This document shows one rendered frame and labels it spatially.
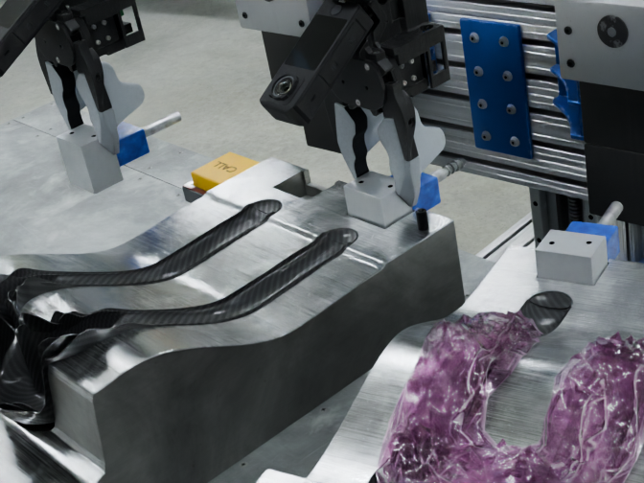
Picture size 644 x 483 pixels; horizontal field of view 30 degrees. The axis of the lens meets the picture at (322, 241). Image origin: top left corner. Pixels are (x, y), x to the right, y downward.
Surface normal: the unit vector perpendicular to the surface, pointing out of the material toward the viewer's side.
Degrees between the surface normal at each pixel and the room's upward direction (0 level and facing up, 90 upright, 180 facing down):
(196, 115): 0
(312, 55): 32
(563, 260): 90
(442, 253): 90
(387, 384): 14
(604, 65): 90
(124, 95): 79
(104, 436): 90
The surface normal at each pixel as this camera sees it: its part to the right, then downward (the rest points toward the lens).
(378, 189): -0.17, -0.86
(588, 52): -0.67, 0.47
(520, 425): -0.31, -0.69
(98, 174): 0.65, 0.27
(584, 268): -0.51, 0.50
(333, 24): -0.54, -0.50
